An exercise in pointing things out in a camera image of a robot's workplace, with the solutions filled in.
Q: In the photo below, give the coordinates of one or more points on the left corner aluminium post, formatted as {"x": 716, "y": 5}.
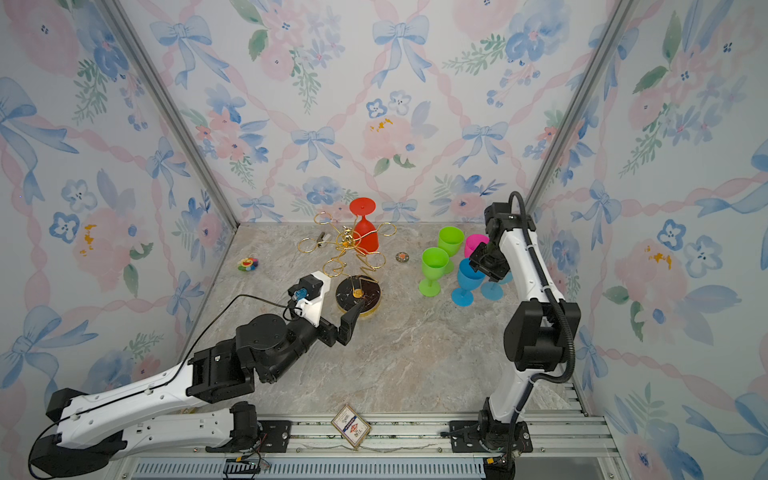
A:
{"x": 117, "y": 19}

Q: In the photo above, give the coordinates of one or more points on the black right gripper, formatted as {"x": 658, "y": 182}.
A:
{"x": 493, "y": 274}

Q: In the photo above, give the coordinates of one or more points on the lime green wine glass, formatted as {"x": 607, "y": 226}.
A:
{"x": 434, "y": 262}
{"x": 450, "y": 240}

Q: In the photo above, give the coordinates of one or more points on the blue back wine glass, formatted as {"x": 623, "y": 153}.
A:
{"x": 468, "y": 280}

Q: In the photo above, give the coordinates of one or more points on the corner aluminium post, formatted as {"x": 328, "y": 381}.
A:
{"x": 117, "y": 19}
{"x": 614, "y": 28}

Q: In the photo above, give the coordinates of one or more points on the colourful small toy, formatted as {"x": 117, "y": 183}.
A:
{"x": 248, "y": 264}

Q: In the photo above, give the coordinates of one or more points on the light blue front wine glass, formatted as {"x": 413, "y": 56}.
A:
{"x": 493, "y": 290}

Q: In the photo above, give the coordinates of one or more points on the lime green back wine glass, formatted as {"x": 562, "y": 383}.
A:
{"x": 434, "y": 262}

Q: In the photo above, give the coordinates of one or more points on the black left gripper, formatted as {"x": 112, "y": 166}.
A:
{"x": 343, "y": 333}

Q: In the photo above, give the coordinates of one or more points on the diamond printed card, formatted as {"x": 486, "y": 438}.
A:
{"x": 351, "y": 426}

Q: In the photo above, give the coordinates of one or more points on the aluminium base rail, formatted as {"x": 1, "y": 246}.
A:
{"x": 556, "y": 445}

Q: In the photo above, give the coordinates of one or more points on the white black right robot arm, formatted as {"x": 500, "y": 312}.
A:
{"x": 538, "y": 340}

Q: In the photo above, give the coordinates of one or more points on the right corner aluminium post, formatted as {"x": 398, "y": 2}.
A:
{"x": 614, "y": 28}

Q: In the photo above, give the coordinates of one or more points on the magenta wine glass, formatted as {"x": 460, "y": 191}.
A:
{"x": 472, "y": 242}

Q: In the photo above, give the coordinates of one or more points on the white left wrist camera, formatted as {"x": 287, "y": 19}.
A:
{"x": 306, "y": 297}

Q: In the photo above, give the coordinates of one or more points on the gold wire glass rack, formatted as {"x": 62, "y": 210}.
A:
{"x": 354, "y": 271}

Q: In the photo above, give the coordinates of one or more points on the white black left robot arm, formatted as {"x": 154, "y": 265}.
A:
{"x": 261, "y": 351}

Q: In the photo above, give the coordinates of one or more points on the red wine glass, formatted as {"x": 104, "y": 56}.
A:
{"x": 365, "y": 233}

